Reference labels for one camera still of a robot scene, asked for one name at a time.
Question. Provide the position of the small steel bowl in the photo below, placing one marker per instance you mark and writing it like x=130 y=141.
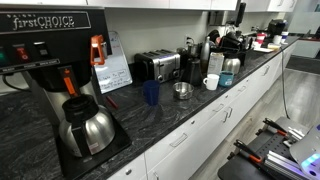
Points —
x=182 y=91

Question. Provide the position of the white cabinet door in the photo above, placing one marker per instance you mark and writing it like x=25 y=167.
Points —
x=126 y=3
x=275 y=5
x=190 y=4
x=291 y=4
x=223 y=4
x=43 y=2
x=240 y=110
x=186 y=156
x=213 y=133

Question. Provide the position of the white cabinet drawer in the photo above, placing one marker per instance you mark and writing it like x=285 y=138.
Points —
x=126 y=165
x=208 y=111
x=158 y=151
x=250 y=83

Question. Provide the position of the dark blue plastic cup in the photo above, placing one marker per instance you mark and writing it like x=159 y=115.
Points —
x=151 y=93

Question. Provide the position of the steel black toaster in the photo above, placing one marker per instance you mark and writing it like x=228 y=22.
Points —
x=156 y=65

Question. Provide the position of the black gooseneck kettle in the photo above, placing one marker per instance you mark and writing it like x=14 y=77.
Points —
x=193 y=71

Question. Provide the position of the black coffee grinder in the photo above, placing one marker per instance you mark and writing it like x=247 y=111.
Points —
x=183 y=56

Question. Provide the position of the red marker pen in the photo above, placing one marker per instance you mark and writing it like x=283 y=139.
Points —
x=112 y=102

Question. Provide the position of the paper sign in holder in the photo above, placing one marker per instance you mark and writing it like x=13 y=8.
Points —
x=113 y=73

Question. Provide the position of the steel tumbler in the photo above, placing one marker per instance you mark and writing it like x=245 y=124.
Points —
x=192 y=50

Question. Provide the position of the white mug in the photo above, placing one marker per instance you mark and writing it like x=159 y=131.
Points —
x=212 y=82

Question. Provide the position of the steel water bottle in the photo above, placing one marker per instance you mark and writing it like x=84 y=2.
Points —
x=205 y=50

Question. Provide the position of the white drink carton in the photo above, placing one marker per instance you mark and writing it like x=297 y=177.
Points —
x=216 y=63

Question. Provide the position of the teal mug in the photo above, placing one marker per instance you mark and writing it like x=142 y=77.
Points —
x=227 y=80

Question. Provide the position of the steel coffee carafe black lid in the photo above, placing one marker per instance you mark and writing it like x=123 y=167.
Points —
x=231 y=64
x=96 y=129

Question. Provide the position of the pink bowl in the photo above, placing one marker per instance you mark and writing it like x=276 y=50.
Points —
x=218 y=40

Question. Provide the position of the black pan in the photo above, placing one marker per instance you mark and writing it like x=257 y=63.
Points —
x=213 y=33

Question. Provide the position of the black coffee machine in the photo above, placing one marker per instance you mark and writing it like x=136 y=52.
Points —
x=233 y=43

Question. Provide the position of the black orange clamp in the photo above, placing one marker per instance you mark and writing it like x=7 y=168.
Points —
x=275 y=126
x=248 y=151

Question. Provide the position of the white flat tray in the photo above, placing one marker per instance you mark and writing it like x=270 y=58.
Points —
x=263 y=50

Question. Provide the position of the black work table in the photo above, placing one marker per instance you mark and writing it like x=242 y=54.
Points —
x=240 y=170

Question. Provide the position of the red white paper cup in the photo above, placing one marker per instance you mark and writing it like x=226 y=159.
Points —
x=260 y=37

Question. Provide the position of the black steel coffee brewer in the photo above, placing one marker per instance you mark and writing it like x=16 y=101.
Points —
x=50 y=50

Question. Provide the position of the yellow sponge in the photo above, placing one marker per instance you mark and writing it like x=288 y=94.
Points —
x=273 y=46

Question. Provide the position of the black countertop appliance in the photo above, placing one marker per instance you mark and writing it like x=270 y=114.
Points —
x=276 y=27

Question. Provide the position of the blue white paper cup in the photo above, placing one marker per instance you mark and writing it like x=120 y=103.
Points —
x=284 y=36

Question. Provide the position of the aluminium extrusion bar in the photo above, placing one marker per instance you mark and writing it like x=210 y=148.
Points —
x=283 y=163
x=296 y=133

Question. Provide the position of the dark floor mat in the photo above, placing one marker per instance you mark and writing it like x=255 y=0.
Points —
x=303 y=65

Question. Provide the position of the white wall outlet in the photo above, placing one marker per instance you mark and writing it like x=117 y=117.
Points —
x=188 y=39

